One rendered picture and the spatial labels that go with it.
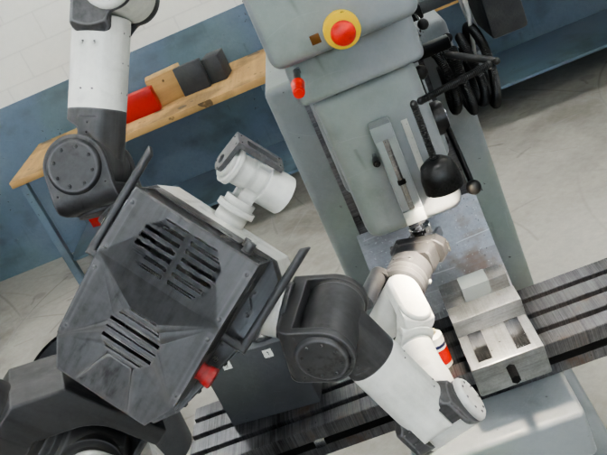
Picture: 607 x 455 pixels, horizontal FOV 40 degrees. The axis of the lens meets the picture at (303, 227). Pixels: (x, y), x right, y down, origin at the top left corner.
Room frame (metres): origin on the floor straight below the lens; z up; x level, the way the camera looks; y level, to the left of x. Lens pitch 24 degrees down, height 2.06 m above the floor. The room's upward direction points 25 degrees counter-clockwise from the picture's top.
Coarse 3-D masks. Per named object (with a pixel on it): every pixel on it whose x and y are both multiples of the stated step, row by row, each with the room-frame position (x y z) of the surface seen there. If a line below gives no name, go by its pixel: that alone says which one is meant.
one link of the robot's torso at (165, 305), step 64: (128, 192) 1.16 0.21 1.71; (128, 256) 1.04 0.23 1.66; (192, 256) 1.29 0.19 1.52; (256, 256) 1.05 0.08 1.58; (64, 320) 1.06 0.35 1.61; (128, 320) 1.02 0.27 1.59; (192, 320) 0.99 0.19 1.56; (256, 320) 1.04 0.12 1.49; (128, 384) 1.01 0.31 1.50; (192, 384) 1.04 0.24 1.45
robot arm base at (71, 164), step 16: (64, 144) 1.21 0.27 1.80; (80, 144) 1.20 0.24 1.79; (96, 144) 1.20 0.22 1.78; (48, 160) 1.21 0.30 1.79; (64, 160) 1.20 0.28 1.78; (80, 160) 1.20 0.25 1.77; (96, 160) 1.19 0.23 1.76; (128, 160) 1.31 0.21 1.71; (48, 176) 1.21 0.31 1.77; (64, 176) 1.19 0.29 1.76; (80, 176) 1.19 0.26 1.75; (96, 176) 1.18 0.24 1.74; (112, 176) 1.19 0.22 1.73; (64, 192) 1.19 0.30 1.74; (80, 192) 1.18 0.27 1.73; (96, 192) 1.18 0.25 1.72; (112, 192) 1.18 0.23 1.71; (64, 208) 1.19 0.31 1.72; (80, 208) 1.19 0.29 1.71; (96, 208) 1.20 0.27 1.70
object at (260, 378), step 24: (264, 336) 1.58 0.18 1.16; (240, 360) 1.59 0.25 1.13; (264, 360) 1.57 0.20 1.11; (216, 384) 1.61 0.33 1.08; (240, 384) 1.59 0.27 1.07; (264, 384) 1.58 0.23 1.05; (288, 384) 1.57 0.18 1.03; (312, 384) 1.56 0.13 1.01; (240, 408) 1.60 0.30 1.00; (264, 408) 1.59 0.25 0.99; (288, 408) 1.57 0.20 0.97
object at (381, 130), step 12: (384, 120) 1.43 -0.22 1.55; (372, 132) 1.41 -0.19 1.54; (384, 132) 1.41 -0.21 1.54; (384, 144) 1.42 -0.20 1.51; (396, 144) 1.41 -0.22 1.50; (384, 156) 1.42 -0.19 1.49; (396, 156) 1.41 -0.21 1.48; (396, 168) 1.41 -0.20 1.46; (396, 180) 1.42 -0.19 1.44; (408, 180) 1.41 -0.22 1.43; (396, 192) 1.42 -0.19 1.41; (408, 192) 1.41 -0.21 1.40; (408, 204) 1.41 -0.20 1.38; (420, 204) 1.41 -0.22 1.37; (408, 216) 1.41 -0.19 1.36; (420, 216) 1.41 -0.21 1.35
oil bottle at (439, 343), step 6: (438, 330) 1.49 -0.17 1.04; (438, 336) 1.48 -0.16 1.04; (438, 342) 1.47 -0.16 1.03; (444, 342) 1.48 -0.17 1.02; (438, 348) 1.47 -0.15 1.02; (444, 348) 1.47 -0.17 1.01; (444, 354) 1.47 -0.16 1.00; (450, 354) 1.48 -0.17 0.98; (444, 360) 1.47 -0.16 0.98; (450, 360) 1.48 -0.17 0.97; (450, 366) 1.47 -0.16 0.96
